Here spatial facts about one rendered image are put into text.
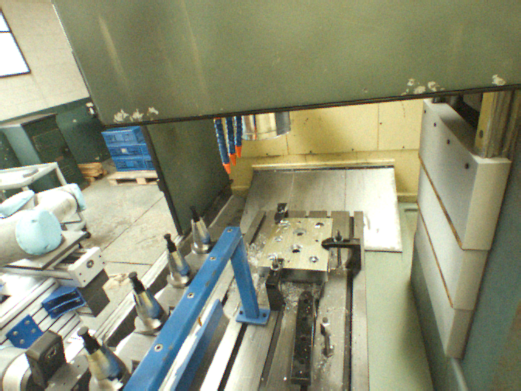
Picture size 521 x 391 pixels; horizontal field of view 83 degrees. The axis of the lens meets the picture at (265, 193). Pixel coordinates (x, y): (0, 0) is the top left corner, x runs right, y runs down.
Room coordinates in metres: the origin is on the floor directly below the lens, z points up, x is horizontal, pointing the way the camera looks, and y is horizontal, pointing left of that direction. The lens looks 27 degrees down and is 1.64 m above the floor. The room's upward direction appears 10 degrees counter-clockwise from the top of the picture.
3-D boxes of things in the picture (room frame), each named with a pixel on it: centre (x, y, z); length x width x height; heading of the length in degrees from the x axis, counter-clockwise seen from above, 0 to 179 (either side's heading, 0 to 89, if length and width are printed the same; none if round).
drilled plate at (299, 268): (0.87, -0.09, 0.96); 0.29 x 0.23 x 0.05; 160
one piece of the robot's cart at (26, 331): (0.79, 0.93, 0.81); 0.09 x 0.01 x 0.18; 160
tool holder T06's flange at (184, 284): (0.51, 0.21, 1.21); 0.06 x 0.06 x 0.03
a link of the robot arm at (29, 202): (1.05, 0.92, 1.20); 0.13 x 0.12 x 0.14; 109
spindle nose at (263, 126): (0.79, -0.03, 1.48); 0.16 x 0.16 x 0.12
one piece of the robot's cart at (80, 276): (1.05, 0.92, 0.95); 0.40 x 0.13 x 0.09; 70
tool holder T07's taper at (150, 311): (0.40, 0.25, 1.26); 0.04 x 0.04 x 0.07
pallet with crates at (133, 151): (4.52, 1.66, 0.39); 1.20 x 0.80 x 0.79; 71
